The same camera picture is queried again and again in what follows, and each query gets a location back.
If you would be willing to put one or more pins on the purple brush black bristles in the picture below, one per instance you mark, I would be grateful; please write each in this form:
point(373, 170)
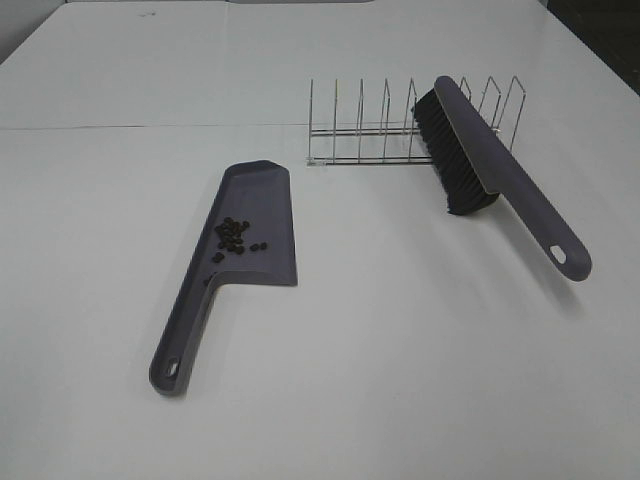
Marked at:
point(475, 168)

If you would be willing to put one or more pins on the pile of coffee beans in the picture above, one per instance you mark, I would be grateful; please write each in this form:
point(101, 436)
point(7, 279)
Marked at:
point(230, 234)

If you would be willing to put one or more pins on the chrome wire rack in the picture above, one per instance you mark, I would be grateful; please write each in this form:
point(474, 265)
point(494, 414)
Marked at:
point(348, 130)

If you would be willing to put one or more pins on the purple plastic dustpan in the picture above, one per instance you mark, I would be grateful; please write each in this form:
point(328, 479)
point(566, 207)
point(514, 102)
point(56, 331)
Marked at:
point(257, 191)

